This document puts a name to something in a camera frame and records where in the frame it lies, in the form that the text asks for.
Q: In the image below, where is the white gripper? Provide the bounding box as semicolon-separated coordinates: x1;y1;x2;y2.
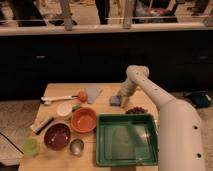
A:
118;79;137;108

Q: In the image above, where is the blue sponge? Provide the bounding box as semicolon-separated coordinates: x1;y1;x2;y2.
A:
109;96;121;106

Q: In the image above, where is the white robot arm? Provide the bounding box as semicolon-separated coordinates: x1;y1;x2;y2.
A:
118;65;206;171

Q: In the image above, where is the green plastic tray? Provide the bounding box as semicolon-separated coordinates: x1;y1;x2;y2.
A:
96;114;158;167

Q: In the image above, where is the brown grape bunch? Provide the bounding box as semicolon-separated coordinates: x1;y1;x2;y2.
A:
125;107;148;114

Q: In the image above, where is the grey blue cloth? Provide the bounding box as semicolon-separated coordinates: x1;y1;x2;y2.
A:
85;87;102;104

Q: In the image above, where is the orange ball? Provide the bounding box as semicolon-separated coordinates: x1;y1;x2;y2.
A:
78;91;88;102

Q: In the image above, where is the orange bowl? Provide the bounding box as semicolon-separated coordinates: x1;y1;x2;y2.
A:
70;107;96;133

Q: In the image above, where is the green small object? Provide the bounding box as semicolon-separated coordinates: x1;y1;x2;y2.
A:
72;104;81;111

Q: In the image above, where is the small white bowl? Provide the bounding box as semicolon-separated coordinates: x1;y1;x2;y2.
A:
56;102;72;117

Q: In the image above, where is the small metal cup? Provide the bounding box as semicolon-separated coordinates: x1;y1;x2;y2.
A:
69;139;84;156

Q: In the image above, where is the wooden table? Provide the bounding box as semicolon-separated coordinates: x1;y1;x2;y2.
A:
18;83;158;171

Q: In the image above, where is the black cabinet counter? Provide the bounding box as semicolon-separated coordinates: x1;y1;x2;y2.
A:
0;24;213;100

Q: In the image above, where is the maroon bowl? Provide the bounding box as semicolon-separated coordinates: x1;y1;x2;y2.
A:
44;123;71;150

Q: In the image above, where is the black white scrub brush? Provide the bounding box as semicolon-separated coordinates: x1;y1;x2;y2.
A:
30;116;54;135

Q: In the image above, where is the green plastic cup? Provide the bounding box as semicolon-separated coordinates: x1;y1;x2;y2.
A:
22;138;40;156

